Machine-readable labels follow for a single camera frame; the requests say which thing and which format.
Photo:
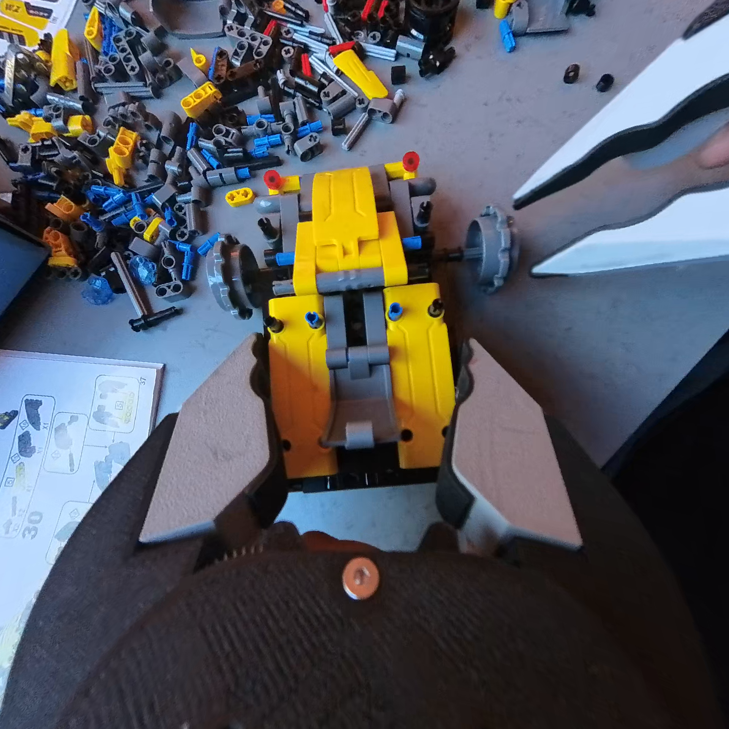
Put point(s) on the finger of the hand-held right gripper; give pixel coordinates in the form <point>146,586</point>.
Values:
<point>655,239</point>
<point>626,102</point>

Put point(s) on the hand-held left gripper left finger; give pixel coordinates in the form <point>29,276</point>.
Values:
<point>213,450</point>

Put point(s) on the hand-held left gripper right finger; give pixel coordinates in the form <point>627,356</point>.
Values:
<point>507,455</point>

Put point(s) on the grey toy wheel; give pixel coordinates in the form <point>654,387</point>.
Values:
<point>492,248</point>

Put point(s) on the yellow toy brick car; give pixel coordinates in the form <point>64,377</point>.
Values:
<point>347,267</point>

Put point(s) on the person's right hand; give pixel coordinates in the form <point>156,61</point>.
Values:
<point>715,151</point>

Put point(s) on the small black bushing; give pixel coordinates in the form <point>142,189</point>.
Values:
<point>605,82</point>
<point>571,73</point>

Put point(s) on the white instruction booklet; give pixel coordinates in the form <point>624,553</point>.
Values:
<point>57,444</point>

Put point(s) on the person's black top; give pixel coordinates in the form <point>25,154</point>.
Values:
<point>678,541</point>

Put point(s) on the black rubber tyre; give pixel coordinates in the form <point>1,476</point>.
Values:
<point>433,11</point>

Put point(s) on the small yellow connector piece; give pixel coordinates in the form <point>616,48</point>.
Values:
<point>239,196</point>

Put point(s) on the blue cardboard box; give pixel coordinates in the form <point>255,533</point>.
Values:
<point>17,267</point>

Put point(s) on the yellow pointed panel piece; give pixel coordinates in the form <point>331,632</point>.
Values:
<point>359,74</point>

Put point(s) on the pile of dark brick pieces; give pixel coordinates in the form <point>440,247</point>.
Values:
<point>171,114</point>

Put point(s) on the yellow printed leaflet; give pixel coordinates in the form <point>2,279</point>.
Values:
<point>34,17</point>

